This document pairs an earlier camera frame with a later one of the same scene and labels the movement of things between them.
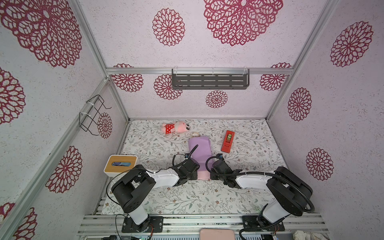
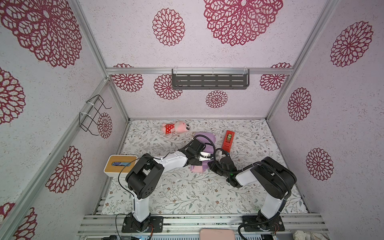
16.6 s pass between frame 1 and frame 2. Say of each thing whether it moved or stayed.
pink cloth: moved
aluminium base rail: stayed
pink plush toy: stayed
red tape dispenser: stayed
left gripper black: moved
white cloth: stayed
